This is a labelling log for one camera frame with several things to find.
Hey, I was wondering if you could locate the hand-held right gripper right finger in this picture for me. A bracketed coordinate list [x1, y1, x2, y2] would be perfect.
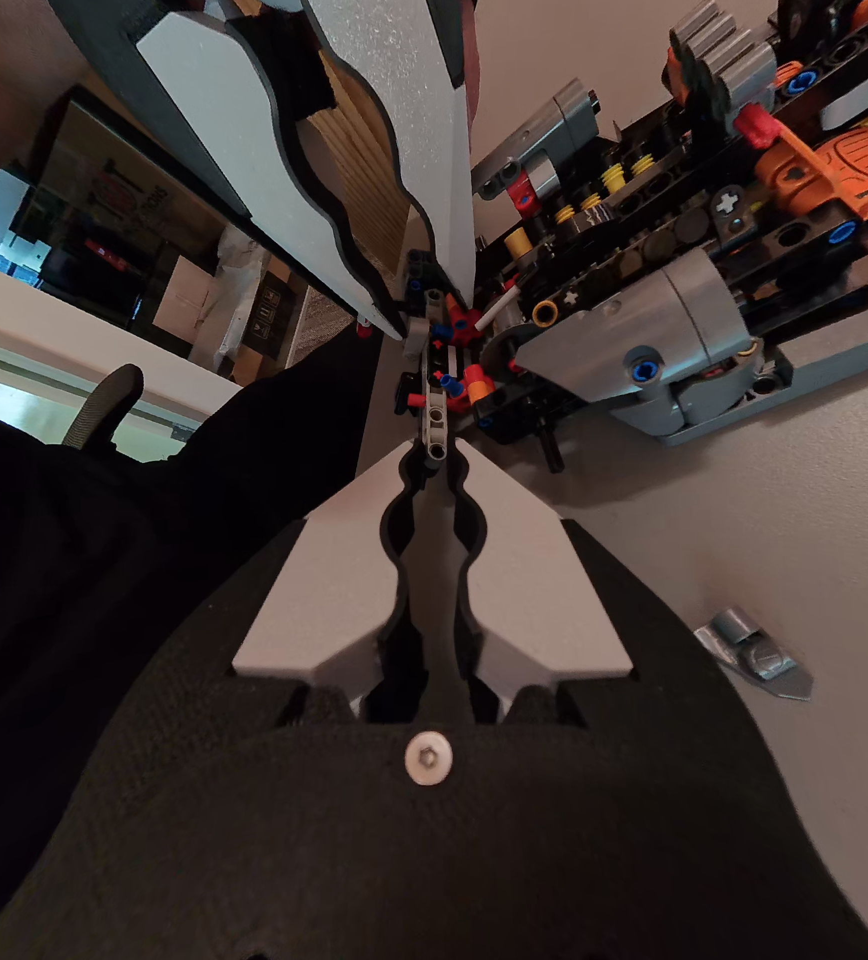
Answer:
[452, 438, 634, 710]

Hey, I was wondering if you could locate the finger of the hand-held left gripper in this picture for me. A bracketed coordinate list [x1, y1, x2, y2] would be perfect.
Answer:
[137, 11, 406, 341]
[302, 0, 477, 310]

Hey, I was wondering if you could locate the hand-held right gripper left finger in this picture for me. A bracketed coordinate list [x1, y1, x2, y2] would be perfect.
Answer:
[233, 438, 414, 710]

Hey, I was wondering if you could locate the light grey lego beam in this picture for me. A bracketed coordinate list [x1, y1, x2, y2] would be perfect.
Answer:
[417, 330, 451, 460]

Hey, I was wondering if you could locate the multicoloured lego vehicle model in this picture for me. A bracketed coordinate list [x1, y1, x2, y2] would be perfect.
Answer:
[396, 0, 868, 475]

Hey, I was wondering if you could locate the small grey lego piece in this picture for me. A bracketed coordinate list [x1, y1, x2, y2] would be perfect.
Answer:
[692, 606, 815, 702]

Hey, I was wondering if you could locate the wooden slatted panel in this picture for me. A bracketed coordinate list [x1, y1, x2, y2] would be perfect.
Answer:
[314, 45, 424, 280]

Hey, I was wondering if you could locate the black glossy cabinet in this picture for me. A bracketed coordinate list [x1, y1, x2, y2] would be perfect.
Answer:
[14, 86, 307, 361]

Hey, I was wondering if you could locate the clear plastic bag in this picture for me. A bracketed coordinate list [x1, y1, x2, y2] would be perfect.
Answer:
[215, 223, 273, 361]

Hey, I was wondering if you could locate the plain cardboard box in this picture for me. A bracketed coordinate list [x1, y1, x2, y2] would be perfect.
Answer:
[152, 253, 234, 348]

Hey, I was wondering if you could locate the person's black trouser leg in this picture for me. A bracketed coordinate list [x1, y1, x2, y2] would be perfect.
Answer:
[0, 322, 384, 960]

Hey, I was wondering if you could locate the cardboard box with black label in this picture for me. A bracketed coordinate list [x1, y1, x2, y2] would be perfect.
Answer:
[235, 262, 309, 378]

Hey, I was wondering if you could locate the white desk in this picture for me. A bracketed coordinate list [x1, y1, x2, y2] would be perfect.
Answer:
[0, 247, 249, 451]

